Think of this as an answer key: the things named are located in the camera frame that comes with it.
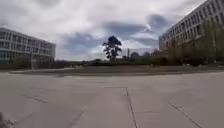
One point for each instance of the distant line of bushes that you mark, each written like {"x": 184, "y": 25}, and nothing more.
{"x": 100, "y": 62}

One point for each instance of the tall dark tree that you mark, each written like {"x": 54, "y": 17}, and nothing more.
{"x": 112, "y": 46}

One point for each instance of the distant thin tower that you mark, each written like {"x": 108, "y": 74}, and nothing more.
{"x": 128, "y": 52}

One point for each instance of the dark raised planting bed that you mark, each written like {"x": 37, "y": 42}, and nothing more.
{"x": 133, "y": 69}

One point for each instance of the grey concrete paved plaza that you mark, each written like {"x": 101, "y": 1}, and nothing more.
{"x": 100, "y": 100}

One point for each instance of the row of brownish trees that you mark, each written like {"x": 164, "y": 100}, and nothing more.
{"x": 196, "y": 51}

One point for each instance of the large pale multi-storey building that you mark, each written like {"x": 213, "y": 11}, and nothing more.
{"x": 193, "y": 26}

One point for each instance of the white building with band windows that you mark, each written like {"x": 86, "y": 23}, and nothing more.
{"x": 20, "y": 43}

